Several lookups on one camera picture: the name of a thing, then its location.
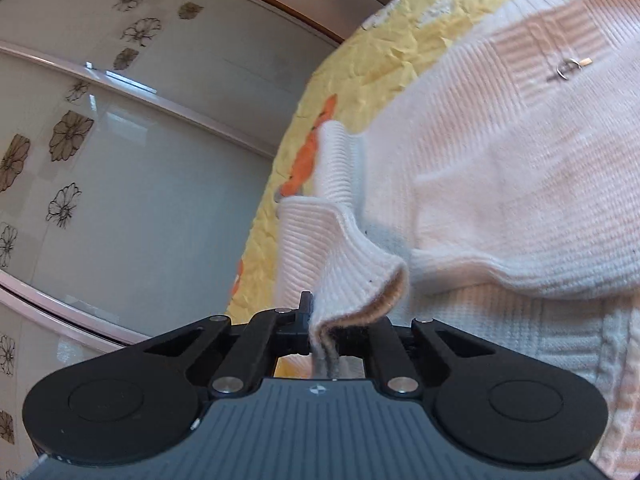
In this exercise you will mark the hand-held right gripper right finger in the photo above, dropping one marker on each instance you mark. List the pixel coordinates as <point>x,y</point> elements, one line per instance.
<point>382,347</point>

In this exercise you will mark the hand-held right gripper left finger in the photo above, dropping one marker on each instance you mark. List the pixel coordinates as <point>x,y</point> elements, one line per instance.
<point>306,320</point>

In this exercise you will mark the pale pink knit sweater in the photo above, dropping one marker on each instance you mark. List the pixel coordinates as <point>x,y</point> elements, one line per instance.
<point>475,185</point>

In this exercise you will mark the flower print sliding wardrobe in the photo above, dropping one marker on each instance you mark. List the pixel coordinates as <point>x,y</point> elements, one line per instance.
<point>150,210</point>

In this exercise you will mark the yellow carrot print blanket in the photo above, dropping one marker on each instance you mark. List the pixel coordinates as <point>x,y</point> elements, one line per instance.
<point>350,70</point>

